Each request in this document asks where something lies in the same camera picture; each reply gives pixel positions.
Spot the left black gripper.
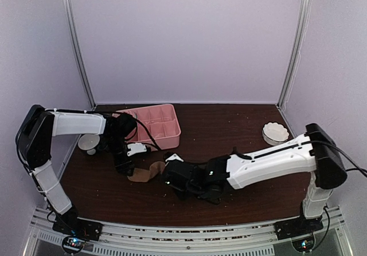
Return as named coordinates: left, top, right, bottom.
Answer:
left=103, top=135, right=135, bottom=176

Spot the tan ribbed sock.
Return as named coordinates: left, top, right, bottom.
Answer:
left=127, top=161, right=166, bottom=183

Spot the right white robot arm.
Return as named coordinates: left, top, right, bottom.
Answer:
left=162, top=123, right=348, bottom=234

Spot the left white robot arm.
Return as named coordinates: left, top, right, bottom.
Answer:
left=15, top=104, right=137, bottom=235

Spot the white round cup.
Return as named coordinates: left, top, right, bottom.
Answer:
left=77, top=134, right=100, bottom=156

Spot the pink divided organizer tray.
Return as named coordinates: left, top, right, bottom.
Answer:
left=117, top=104, right=181, bottom=150

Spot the white scalloped bowl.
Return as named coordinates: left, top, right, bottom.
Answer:
left=262, top=122, right=290, bottom=146

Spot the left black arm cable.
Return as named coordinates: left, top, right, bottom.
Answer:
left=126, top=115, right=161, bottom=151

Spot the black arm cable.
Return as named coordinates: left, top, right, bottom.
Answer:
left=309, top=141, right=367, bottom=178
left=126, top=115, right=161, bottom=151

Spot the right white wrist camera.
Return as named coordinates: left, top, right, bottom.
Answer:
left=163, top=152, right=184, bottom=162

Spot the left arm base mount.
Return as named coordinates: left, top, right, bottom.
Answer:
left=52, top=219, right=103, bottom=254

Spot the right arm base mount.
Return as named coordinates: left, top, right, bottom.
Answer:
left=274, top=216, right=323, bottom=254

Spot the right aluminium frame post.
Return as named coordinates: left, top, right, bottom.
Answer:
left=278, top=0, right=311, bottom=110

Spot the aluminium frame post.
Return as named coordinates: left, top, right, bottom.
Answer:
left=278, top=0, right=311, bottom=110
left=63, top=0, right=96, bottom=108

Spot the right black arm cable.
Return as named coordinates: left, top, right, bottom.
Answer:
left=309, top=141, right=367, bottom=178

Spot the left aluminium frame post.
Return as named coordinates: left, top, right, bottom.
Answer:
left=63, top=0, right=96, bottom=108

